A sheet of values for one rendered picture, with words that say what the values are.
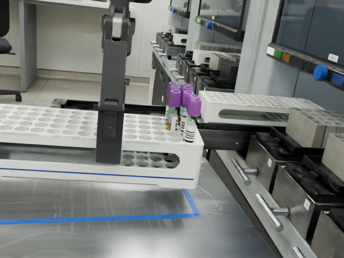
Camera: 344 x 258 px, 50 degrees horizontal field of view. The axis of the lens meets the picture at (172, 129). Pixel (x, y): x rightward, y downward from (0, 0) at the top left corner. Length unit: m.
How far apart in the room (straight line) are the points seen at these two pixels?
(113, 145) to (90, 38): 3.95
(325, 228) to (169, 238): 0.26
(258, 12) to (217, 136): 0.43
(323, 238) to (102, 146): 0.36
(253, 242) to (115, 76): 0.25
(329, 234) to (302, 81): 0.55
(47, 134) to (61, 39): 3.96
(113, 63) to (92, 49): 3.99
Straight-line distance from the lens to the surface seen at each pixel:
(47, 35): 4.42
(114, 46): 0.41
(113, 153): 0.45
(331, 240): 0.60
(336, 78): 0.71
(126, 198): 0.51
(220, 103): 0.85
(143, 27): 4.37
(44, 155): 0.54
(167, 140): 0.47
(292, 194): 0.69
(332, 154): 0.73
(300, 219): 0.67
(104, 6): 3.64
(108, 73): 0.40
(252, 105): 0.88
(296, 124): 0.84
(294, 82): 1.05
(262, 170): 0.80
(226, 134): 0.86
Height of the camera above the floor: 1.09
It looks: 20 degrees down
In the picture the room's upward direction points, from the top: 7 degrees clockwise
